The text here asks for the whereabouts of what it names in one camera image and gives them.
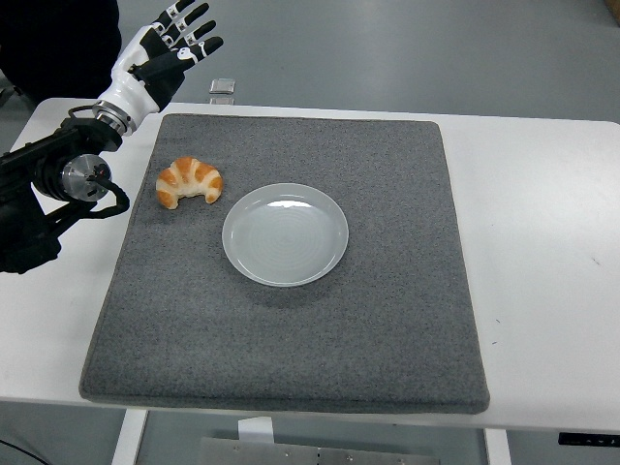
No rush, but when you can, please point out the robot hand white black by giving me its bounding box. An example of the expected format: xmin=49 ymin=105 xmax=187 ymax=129
xmin=95 ymin=0 xmax=226 ymax=121

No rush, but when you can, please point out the orange croissant bread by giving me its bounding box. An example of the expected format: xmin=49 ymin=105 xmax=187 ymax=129
xmin=155 ymin=156 xmax=225 ymax=211

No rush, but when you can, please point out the round pale grey plate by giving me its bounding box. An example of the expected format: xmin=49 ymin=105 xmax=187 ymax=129
xmin=221 ymin=182 xmax=351 ymax=289

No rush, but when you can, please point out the person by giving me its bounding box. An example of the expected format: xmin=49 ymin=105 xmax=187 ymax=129
xmin=0 ymin=0 xmax=123 ymax=102

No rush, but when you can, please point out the grey felt mat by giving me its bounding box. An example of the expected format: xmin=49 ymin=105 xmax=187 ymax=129
xmin=78 ymin=112 xmax=491 ymax=416

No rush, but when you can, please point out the white table leg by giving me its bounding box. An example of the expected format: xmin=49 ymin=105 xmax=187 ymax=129
xmin=111 ymin=409 xmax=150 ymax=465
xmin=483 ymin=427 xmax=512 ymax=465

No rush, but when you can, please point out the white paper tag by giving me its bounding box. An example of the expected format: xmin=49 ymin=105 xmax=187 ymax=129
xmin=237 ymin=416 xmax=275 ymax=444

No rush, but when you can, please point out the black table control panel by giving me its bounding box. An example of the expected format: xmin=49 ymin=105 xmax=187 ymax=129
xmin=557 ymin=431 xmax=620 ymax=447

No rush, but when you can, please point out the thin black floor cable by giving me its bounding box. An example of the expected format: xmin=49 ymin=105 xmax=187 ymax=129
xmin=0 ymin=438 xmax=46 ymax=465

